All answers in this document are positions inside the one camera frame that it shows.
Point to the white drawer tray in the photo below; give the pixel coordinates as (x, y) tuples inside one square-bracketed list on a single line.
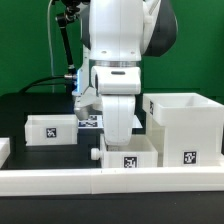
[(51, 130), (139, 153)]

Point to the white left fence bar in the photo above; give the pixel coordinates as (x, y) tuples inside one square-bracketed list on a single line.
[(4, 150)]

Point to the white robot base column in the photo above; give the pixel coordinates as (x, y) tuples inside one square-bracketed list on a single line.
[(85, 97)]

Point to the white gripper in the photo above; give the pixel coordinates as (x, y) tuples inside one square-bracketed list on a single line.
[(118, 115)]

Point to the white fence bar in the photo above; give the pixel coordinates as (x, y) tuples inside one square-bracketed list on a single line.
[(103, 181), (4, 150)]

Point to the white front drawer tray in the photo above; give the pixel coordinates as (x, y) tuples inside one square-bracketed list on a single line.
[(139, 153)]

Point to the marker tag sheet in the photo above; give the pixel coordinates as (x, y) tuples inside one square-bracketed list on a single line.
[(96, 122)]

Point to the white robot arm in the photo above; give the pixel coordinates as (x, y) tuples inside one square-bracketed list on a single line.
[(121, 32)]

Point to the white front fence bar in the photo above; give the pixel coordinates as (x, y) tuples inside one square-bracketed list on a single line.
[(103, 181)]

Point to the white drawer cabinet box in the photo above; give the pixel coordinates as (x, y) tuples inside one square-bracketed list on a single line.
[(186, 129)]

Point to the white rear drawer tray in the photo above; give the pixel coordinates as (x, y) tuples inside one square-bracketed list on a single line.
[(51, 130)]

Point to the black camera stand pole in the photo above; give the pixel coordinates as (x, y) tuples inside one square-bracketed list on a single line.
[(63, 19)]

